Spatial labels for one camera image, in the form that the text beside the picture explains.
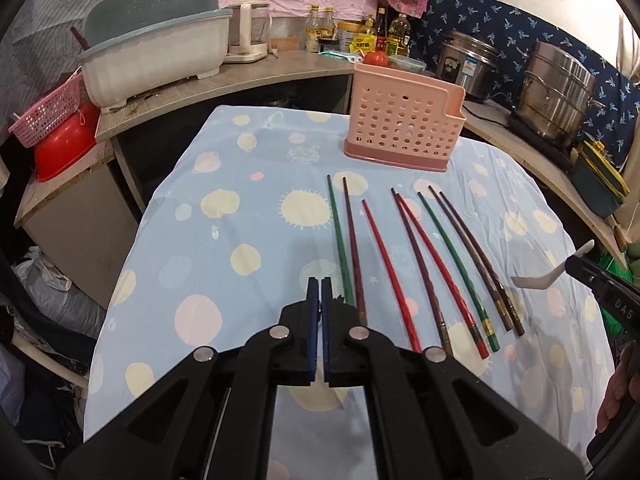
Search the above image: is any pink perforated utensil holder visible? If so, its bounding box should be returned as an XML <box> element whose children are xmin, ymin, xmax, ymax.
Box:
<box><xmin>344</xmin><ymin>64</ymin><xmax>466</xmax><ymax>172</ymax></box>

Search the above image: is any white dish drainer teal lid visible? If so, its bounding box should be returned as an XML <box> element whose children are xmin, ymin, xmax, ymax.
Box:
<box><xmin>79</xmin><ymin>0</ymin><xmax>232</xmax><ymax>110</ymax></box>

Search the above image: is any person's right hand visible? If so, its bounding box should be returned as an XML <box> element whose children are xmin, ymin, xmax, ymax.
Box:
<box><xmin>597</xmin><ymin>342</ymin><xmax>639</xmax><ymax>432</ymax></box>

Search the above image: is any stainless steel steamer pot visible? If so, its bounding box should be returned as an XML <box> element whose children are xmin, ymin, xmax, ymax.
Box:
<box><xmin>514</xmin><ymin>40</ymin><xmax>604</xmax><ymax>148</ymax></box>

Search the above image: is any clear sauce bottle right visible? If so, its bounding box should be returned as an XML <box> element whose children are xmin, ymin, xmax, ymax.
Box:
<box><xmin>320</xmin><ymin>6</ymin><xmax>336</xmax><ymax>39</ymax></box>

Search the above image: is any green plastic bag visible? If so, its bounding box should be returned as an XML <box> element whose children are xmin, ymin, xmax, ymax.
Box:
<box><xmin>593</xmin><ymin>255</ymin><xmax>639</xmax><ymax>339</ymax></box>

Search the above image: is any silver rice cooker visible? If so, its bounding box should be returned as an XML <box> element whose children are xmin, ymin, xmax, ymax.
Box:
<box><xmin>435</xmin><ymin>30</ymin><xmax>499</xmax><ymax>102</ymax></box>

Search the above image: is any blue patterned tablecloth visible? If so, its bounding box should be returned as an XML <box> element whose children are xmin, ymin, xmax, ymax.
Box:
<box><xmin>84</xmin><ymin>106</ymin><xmax>614</xmax><ymax>479</ymax></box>

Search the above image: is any dark soy sauce bottle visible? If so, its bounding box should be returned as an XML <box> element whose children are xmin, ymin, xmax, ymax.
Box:
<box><xmin>375</xmin><ymin>6</ymin><xmax>387</xmax><ymax>52</ymax></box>

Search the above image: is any cooking oil bottle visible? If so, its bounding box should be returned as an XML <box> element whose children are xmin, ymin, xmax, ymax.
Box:
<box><xmin>386</xmin><ymin>13</ymin><xmax>410</xmax><ymax>56</ymax></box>

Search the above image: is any clear sauce bottle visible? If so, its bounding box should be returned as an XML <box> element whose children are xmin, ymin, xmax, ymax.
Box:
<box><xmin>320</xmin><ymin>6</ymin><xmax>336</xmax><ymax>39</ymax></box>
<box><xmin>305</xmin><ymin>4</ymin><xmax>320</xmax><ymax>53</ymax></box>

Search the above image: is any red tomato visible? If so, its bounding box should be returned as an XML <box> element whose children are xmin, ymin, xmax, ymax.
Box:
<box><xmin>362</xmin><ymin>51</ymin><xmax>388</xmax><ymax>67</ymax></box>

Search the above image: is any grey plastic bag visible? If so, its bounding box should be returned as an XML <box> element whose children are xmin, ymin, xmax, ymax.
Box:
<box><xmin>12</xmin><ymin>246</ymin><xmax>105</xmax><ymax>339</ymax></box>

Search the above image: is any clear food container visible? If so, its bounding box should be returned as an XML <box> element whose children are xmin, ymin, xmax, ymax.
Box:
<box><xmin>388</xmin><ymin>55</ymin><xmax>426</xmax><ymax>74</ymax></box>

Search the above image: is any dark maroon chopstick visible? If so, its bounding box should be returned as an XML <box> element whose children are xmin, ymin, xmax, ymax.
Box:
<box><xmin>342</xmin><ymin>177</ymin><xmax>368</xmax><ymax>325</ymax></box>
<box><xmin>390</xmin><ymin>188</ymin><xmax>454</xmax><ymax>356</ymax></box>

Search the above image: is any red plastic basin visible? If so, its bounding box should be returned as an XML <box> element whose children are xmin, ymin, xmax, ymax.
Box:
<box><xmin>34</xmin><ymin>102</ymin><xmax>100</xmax><ymax>182</ymax></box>

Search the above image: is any yellow tin can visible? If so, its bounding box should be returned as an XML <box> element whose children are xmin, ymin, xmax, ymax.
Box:
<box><xmin>336</xmin><ymin>21</ymin><xmax>362</xmax><ymax>53</ymax></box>

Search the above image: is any black induction cooker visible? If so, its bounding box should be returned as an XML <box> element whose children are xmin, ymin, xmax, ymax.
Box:
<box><xmin>508</xmin><ymin>112</ymin><xmax>574</xmax><ymax>172</ymax></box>

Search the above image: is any red chopstick gold band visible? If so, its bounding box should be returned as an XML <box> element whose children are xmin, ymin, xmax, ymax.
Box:
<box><xmin>394</xmin><ymin>192</ymin><xmax>489</xmax><ymax>360</ymax></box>

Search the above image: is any green chopstick gold band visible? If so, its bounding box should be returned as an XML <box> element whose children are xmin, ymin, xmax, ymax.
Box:
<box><xmin>418</xmin><ymin>192</ymin><xmax>500</xmax><ymax>352</ymax></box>

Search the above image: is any clear sauce bottle left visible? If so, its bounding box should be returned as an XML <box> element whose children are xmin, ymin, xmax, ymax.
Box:
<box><xmin>305</xmin><ymin>4</ymin><xmax>320</xmax><ymax>53</ymax></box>

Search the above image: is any pink plastic basket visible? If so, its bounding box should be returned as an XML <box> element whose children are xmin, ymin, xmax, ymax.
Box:
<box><xmin>9</xmin><ymin>68</ymin><xmax>85</xmax><ymax>148</ymax></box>

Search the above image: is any white electric kettle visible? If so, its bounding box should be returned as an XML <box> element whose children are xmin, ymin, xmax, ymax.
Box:
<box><xmin>224</xmin><ymin>0</ymin><xmax>272</xmax><ymax>64</ymax></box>

